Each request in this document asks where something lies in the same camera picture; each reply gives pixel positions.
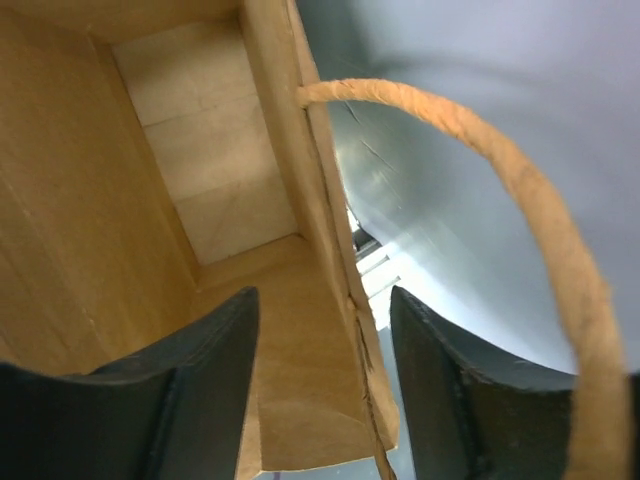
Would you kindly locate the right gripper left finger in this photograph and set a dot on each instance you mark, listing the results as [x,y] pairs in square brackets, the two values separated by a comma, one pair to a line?
[172,410]

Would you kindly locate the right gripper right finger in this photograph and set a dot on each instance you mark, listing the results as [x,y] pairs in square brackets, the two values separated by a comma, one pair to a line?
[476,411]

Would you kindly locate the green paper bag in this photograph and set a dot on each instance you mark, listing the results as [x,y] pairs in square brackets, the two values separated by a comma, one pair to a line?
[157,157]

